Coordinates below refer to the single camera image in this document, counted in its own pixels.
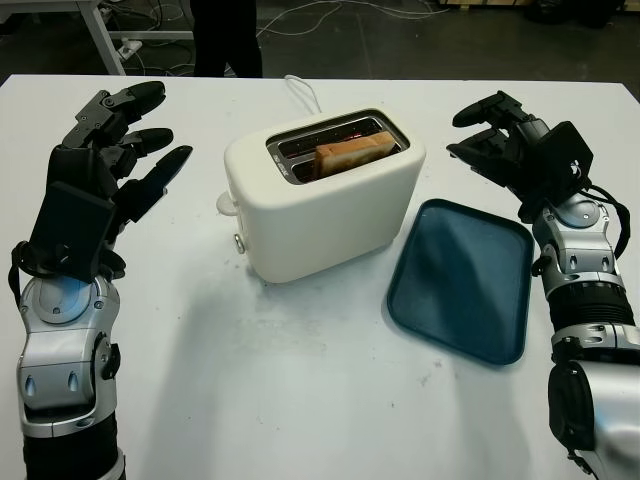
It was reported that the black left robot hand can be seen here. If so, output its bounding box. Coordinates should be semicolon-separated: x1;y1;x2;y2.
47;80;195;280

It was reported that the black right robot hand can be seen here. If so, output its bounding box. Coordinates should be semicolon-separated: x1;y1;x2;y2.
446;90;555;224

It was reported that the brown toast slice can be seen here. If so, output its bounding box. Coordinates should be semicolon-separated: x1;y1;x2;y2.
314;132;396;177

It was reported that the person in dark trousers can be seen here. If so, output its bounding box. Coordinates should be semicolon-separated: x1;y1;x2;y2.
192;0;264;79

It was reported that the cream two-slot toaster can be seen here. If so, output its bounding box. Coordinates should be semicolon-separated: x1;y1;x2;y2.
214;106;427;285

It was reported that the dark blue plastic tray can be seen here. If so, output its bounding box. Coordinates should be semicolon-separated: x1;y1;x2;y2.
384;198;534;369

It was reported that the wooden pallet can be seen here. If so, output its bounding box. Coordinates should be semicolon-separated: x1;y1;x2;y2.
439;0;531;9

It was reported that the black bag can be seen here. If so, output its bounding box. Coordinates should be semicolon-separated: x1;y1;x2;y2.
524;0;640;29

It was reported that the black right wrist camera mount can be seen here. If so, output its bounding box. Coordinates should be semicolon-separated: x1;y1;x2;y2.
534;120;596;202

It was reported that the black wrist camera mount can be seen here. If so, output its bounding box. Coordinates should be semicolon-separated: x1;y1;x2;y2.
28;180;115;285
534;120;596;202

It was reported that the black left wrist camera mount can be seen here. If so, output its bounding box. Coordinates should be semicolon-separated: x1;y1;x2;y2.
28;180;115;285

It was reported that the white metal table frame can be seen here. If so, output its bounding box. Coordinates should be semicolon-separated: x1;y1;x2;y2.
0;0;194;76

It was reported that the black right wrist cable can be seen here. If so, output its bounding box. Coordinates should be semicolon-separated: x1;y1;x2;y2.
582;182;632;261

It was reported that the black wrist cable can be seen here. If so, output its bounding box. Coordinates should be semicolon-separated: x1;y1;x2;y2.
6;239;46;321
582;182;632;261

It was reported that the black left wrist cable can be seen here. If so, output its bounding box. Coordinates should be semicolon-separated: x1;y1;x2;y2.
6;239;46;321

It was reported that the white toaster power cord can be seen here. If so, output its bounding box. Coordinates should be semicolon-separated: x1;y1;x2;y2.
283;74;321;116

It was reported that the white floor cable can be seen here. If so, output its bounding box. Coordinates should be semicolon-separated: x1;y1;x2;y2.
257;0;446;37

